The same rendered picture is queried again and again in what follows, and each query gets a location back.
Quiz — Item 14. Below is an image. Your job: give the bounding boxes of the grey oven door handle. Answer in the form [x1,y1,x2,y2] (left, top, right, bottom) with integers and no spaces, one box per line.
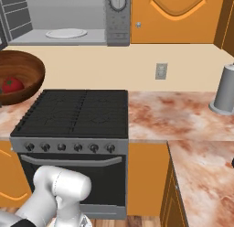
[19,154,123,168]

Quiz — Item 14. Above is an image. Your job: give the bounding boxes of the grey microwave oven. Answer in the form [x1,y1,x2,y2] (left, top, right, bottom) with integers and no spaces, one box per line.
[0,0,132,48]

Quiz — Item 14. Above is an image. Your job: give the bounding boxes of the grey wall socket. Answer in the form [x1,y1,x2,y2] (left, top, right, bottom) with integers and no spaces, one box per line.
[154,62,169,81]

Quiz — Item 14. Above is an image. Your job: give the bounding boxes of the white microwave turntable plate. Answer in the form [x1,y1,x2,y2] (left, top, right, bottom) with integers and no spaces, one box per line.
[45,27,89,40]

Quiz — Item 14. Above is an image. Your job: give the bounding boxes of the black oven door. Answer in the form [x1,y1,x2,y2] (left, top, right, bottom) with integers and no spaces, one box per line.
[16,152,128,208]

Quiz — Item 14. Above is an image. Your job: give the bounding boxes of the red tomato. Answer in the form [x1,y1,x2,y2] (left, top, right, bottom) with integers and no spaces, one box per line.
[2,76,26,95]

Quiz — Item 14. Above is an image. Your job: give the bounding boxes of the orange corner base cupboard door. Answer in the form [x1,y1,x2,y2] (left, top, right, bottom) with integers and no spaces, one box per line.
[159,158,188,227]

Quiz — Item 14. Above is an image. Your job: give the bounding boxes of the orange corner wall cupboard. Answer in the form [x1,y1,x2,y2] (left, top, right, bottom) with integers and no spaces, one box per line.
[213,0,234,59]

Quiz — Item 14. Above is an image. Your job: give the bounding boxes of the orange base cupboard panel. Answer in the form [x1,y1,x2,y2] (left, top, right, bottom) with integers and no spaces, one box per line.
[126,141,170,217]

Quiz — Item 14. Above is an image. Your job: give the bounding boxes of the orange wall cupboard door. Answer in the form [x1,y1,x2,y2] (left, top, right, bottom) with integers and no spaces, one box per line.
[130,0,227,45]

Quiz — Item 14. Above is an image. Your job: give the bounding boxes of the brown wooden bowl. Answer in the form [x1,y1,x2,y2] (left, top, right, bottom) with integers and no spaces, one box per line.
[0,49,47,107]

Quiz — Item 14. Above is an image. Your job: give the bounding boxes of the black and grey stove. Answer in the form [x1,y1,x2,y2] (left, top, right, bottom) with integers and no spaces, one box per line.
[9,89,130,222]

